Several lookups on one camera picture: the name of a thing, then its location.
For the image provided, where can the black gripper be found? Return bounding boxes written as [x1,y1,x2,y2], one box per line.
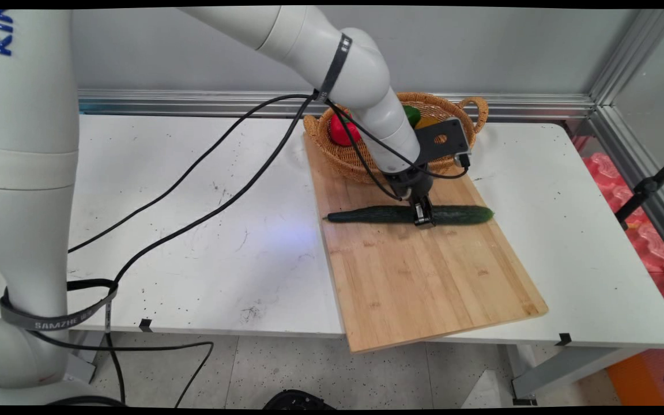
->
[387,164,436,227]

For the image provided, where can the black wrist strap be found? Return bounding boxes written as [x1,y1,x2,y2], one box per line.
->
[316,33,353,103]

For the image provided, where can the grey velcro strap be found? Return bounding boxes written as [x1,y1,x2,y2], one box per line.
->
[0,279,119,333]

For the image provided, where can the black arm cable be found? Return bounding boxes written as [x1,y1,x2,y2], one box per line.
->
[68,92,316,254]

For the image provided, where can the grey table leg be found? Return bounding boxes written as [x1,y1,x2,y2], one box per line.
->
[508,344,645,406]

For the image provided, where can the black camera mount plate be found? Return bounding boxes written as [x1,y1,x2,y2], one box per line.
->
[414,118,466,168]

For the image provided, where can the orange floor object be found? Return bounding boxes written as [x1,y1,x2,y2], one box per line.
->
[605,353,664,406]

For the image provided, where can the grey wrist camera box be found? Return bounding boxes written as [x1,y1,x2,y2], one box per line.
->
[452,118,473,169]

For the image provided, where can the red bell pepper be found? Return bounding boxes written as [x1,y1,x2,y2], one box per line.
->
[329,112,363,147]

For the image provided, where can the bamboo cutting board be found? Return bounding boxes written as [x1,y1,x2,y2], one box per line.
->
[303,133,550,353]

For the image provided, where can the black tripod stand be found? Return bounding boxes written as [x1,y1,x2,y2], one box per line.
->
[614,149,664,231]

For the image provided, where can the pink foam mat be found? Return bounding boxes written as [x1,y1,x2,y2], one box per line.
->
[573,136,664,323]

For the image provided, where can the dark green cucumber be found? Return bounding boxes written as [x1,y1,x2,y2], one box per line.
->
[325,205,495,225]

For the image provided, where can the woven wicker basket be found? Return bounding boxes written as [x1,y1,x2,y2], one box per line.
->
[303,92,489,185]

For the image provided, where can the black round floor object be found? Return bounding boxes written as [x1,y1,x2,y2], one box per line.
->
[263,390,336,410]

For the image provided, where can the short aluminium frame rail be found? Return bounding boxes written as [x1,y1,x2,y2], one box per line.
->
[589,107,664,269]

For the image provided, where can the thick black cable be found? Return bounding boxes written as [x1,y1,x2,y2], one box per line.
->
[104,95,316,404]

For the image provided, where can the long aluminium frame rail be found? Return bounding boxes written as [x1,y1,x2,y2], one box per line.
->
[77,88,595,122]

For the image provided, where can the aluminium frame post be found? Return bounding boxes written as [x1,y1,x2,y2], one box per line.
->
[589,9,664,108]

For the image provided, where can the thin black floor cable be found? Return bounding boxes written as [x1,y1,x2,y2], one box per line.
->
[25,330,215,408]

